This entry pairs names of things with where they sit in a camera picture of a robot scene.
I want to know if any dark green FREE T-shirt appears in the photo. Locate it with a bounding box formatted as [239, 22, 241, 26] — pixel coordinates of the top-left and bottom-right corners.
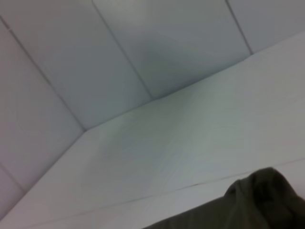
[142, 167, 305, 229]

